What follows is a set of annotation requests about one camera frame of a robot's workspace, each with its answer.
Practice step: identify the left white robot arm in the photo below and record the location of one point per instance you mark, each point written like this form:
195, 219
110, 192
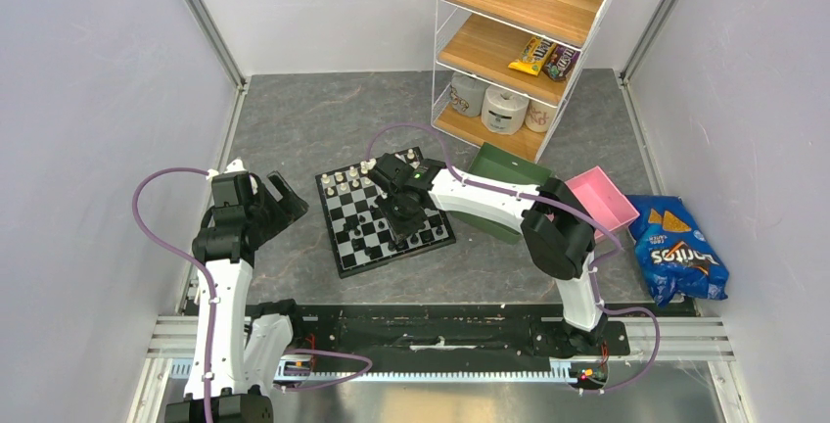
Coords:
237, 355

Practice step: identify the blue Doritos chip bag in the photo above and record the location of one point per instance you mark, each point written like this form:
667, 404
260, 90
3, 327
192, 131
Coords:
674, 256

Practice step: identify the brown M&M candy bag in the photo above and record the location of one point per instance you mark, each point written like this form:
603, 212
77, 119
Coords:
561, 62

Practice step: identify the black white chessboard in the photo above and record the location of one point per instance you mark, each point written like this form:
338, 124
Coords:
360, 237

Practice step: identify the yellow M&M candy bag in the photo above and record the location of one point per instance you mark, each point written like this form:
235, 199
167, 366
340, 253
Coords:
534, 56

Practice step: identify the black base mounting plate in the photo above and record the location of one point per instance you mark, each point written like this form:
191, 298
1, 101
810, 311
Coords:
439, 338

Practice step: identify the grey mug with drawing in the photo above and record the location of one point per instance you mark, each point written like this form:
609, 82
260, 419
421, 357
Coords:
467, 94

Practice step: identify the pink square tray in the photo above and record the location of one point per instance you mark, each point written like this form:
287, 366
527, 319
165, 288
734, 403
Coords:
603, 200

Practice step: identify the white wire wooden shelf unit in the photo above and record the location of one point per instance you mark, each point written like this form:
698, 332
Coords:
480, 38

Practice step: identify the white toilet paper roll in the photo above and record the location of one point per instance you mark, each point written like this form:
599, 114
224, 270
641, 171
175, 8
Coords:
503, 111

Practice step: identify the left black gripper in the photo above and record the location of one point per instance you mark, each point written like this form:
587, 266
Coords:
286, 211

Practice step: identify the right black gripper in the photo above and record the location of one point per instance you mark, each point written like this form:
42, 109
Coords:
399, 229

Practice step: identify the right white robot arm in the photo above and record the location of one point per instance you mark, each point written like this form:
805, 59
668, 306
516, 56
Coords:
556, 228

